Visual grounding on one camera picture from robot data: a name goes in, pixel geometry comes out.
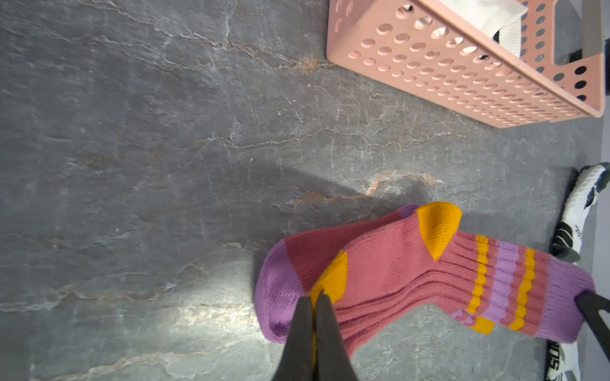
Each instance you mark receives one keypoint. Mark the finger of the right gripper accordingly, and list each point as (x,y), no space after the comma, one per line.
(591,305)

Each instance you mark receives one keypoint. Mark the magenta purple yellow-cuff sock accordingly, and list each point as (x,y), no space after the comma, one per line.
(295,263)

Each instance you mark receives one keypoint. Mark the white sport sock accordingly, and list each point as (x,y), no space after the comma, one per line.
(562,360)

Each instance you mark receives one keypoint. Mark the magenta striped sock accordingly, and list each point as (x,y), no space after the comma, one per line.
(427,259)

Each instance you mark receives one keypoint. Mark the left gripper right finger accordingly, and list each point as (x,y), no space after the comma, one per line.
(331,358)

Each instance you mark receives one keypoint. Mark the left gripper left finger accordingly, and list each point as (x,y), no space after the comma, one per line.
(298,359)

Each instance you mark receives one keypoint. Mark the pink perforated plastic basket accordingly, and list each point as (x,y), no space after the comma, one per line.
(425,49)

